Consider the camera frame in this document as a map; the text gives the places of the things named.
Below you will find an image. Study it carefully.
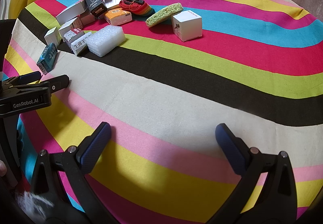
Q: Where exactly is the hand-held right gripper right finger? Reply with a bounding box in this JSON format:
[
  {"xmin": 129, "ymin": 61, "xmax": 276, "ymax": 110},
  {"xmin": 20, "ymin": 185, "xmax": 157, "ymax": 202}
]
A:
[{"xmin": 207, "ymin": 123, "xmax": 298, "ymax": 224}]

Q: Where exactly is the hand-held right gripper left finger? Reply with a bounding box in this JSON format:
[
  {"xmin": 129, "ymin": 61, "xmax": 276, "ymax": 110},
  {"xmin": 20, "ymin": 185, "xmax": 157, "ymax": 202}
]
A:
[{"xmin": 30, "ymin": 122, "xmax": 119, "ymax": 224}]

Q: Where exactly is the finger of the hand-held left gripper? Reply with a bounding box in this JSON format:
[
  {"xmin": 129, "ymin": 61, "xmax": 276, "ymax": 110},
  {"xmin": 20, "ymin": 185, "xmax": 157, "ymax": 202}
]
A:
[
  {"xmin": 38, "ymin": 74, "xmax": 70, "ymax": 95},
  {"xmin": 0, "ymin": 71, "xmax": 42, "ymax": 87}
]

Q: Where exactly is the teal box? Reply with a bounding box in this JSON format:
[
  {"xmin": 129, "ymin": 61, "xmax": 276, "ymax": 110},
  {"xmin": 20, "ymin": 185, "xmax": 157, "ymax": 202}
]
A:
[{"xmin": 37, "ymin": 42, "xmax": 58, "ymax": 74}]

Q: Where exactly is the small white box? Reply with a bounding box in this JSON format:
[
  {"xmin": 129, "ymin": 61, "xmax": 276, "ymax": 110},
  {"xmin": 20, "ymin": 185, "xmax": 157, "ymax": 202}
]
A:
[{"xmin": 44, "ymin": 27, "xmax": 61, "ymax": 46}]

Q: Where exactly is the red white patterned box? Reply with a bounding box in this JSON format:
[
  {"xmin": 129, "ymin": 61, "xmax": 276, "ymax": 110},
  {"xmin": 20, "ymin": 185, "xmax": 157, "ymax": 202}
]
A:
[{"xmin": 63, "ymin": 28, "xmax": 84, "ymax": 43}]

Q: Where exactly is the long white box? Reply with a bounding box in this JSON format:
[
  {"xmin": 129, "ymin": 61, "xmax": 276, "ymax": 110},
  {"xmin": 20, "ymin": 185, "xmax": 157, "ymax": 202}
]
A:
[{"xmin": 56, "ymin": 0, "xmax": 89, "ymax": 25}]

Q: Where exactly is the orange tissue packet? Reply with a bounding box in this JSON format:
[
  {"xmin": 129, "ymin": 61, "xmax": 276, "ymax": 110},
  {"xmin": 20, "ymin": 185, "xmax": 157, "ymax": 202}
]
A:
[{"xmin": 104, "ymin": 7, "xmax": 133, "ymax": 25}]

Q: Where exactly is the rainbow strap with black buckle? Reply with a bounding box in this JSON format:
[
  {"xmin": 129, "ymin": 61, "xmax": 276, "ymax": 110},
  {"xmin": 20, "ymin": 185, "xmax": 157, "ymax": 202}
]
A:
[{"xmin": 119, "ymin": 0, "xmax": 157, "ymax": 16}]

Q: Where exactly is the green sponge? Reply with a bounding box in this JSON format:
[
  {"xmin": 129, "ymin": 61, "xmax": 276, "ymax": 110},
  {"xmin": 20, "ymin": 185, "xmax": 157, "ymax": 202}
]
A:
[{"xmin": 146, "ymin": 2, "xmax": 183, "ymax": 28}]

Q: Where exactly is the white cube box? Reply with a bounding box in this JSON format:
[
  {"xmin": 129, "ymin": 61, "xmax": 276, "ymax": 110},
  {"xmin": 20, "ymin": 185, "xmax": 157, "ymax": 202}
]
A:
[{"xmin": 172, "ymin": 10, "xmax": 203, "ymax": 42}]

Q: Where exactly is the white box with black print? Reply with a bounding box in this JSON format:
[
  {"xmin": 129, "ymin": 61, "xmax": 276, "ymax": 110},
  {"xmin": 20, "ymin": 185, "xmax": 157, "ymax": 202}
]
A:
[{"xmin": 71, "ymin": 32, "xmax": 93, "ymax": 56}]

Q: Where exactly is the grey white box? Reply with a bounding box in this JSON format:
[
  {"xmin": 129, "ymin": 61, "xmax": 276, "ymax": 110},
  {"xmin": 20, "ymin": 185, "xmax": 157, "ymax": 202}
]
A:
[{"xmin": 59, "ymin": 17, "xmax": 84, "ymax": 35}]

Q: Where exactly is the bubble wrap pad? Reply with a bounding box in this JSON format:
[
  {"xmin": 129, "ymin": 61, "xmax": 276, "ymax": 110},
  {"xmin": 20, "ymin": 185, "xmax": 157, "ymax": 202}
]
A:
[{"xmin": 86, "ymin": 25, "xmax": 126, "ymax": 57}]

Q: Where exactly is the striped colourful tablecloth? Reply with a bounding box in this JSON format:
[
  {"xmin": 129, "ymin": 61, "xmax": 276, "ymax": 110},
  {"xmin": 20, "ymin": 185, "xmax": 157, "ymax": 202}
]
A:
[{"xmin": 2, "ymin": 0, "xmax": 323, "ymax": 224}]

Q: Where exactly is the silver white box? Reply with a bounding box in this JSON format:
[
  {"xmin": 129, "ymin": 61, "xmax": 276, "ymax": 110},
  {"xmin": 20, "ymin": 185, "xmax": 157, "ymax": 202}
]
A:
[{"xmin": 102, "ymin": 0, "xmax": 124, "ymax": 11}]

